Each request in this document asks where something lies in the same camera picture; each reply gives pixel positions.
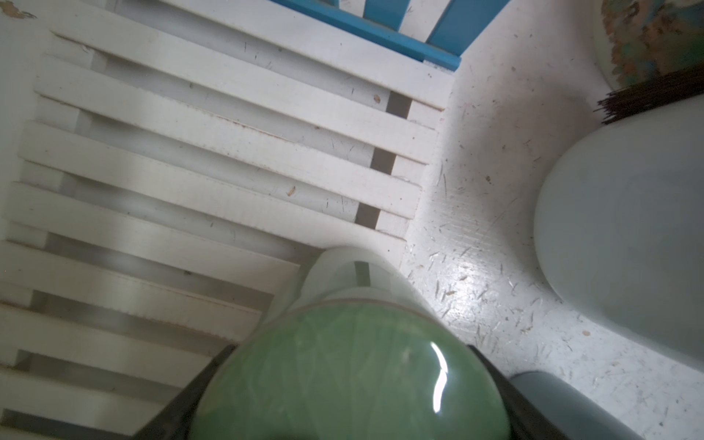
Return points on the blue small tea canister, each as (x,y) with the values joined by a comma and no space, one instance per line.
(570,411)

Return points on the green small tea canister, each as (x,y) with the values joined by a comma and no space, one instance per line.
(349,351)

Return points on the white painted porcelain jar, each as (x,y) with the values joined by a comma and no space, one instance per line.
(619,220)

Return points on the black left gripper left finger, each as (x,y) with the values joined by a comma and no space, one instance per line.
(174,420)

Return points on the cream jar with brown lid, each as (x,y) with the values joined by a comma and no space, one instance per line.
(636,41)

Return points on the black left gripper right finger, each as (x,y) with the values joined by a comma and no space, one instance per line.
(527,423)

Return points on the blue white wooden shelf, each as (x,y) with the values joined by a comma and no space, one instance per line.
(169,167)

